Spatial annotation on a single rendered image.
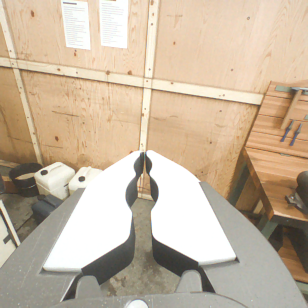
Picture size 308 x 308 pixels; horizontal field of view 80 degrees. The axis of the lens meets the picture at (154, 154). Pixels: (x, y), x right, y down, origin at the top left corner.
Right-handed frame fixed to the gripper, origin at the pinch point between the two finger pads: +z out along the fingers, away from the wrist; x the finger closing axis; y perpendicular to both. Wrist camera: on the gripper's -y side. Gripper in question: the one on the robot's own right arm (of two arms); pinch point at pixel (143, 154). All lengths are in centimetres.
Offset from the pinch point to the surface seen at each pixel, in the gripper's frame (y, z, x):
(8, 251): 88, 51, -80
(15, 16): -28, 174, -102
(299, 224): 71, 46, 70
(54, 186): 106, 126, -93
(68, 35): -14, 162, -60
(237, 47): -2, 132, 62
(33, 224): 132, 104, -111
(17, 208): 129, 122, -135
